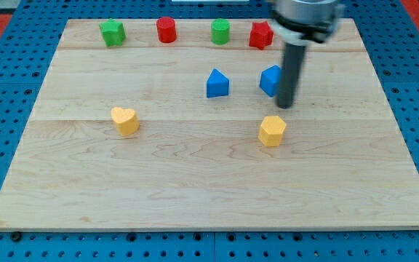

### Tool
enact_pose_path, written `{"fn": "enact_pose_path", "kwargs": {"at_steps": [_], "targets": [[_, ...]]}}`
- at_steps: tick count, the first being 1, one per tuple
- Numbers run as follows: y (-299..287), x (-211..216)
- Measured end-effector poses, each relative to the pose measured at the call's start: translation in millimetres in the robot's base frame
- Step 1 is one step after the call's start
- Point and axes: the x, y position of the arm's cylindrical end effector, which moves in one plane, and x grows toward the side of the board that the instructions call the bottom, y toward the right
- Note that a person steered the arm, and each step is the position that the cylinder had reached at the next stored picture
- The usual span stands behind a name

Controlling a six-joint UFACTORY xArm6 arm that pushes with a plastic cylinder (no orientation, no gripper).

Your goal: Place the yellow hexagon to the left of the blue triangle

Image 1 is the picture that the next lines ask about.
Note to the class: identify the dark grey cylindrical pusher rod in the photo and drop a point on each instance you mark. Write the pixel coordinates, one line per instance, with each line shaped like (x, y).
(288, 80)

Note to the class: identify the yellow hexagon block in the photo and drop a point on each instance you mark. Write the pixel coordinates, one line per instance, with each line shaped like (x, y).
(271, 131)

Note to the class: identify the blue triangle block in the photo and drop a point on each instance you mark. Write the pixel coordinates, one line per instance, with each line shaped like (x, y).
(217, 84)

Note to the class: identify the blue cube block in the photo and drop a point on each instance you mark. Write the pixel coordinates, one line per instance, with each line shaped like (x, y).
(269, 80)

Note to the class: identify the red star block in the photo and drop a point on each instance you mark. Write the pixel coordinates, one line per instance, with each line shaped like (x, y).
(261, 35)

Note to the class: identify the green cylinder block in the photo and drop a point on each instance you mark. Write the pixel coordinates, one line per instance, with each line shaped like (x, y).
(220, 31)

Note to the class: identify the red cylinder block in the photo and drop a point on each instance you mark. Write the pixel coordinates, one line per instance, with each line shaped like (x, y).
(166, 29)

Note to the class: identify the yellow heart block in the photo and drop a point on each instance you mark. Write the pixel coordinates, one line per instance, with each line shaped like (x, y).
(125, 120)

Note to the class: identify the green star block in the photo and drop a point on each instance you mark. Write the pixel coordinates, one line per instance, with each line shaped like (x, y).
(113, 32)

